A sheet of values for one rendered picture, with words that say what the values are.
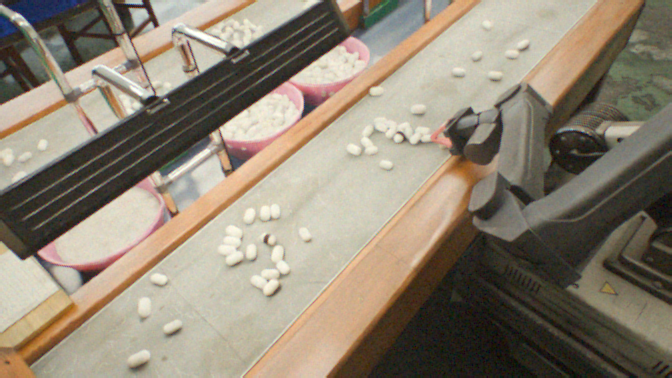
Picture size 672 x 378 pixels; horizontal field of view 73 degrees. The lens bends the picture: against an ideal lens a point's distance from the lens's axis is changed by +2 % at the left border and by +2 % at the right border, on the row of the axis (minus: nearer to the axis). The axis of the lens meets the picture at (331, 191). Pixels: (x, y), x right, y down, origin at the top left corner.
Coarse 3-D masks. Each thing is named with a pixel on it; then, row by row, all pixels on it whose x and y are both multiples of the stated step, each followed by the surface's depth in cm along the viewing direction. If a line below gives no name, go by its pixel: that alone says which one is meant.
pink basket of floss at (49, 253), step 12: (144, 180) 105; (156, 216) 94; (156, 228) 96; (48, 252) 93; (120, 252) 89; (60, 264) 88; (72, 264) 88; (84, 264) 88; (96, 264) 89; (108, 264) 91
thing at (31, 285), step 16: (0, 256) 89; (16, 256) 89; (0, 272) 87; (16, 272) 86; (32, 272) 86; (0, 288) 84; (16, 288) 84; (32, 288) 84; (48, 288) 83; (0, 304) 82; (16, 304) 82; (32, 304) 81; (0, 320) 80; (16, 320) 79
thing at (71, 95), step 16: (96, 0) 90; (112, 0) 91; (0, 16) 85; (16, 16) 82; (112, 16) 91; (32, 32) 83; (112, 32) 95; (32, 48) 84; (128, 48) 97; (48, 64) 87; (128, 64) 99; (64, 80) 90; (144, 80) 103; (64, 96) 92; (80, 112) 95; (96, 128) 99; (176, 160) 119
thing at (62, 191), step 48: (336, 0) 80; (288, 48) 74; (192, 96) 65; (240, 96) 69; (96, 144) 58; (144, 144) 61; (192, 144) 66; (0, 192) 53; (48, 192) 55; (96, 192) 58; (0, 240) 53; (48, 240) 55
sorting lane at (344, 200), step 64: (512, 0) 149; (576, 0) 145; (448, 64) 127; (512, 64) 125; (256, 192) 100; (320, 192) 99; (384, 192) 97; (192, 256) 90; (256, 256) 89; (320, 256) 87; (128, 320) 82; (192, 320) 81; (256, 320) 80
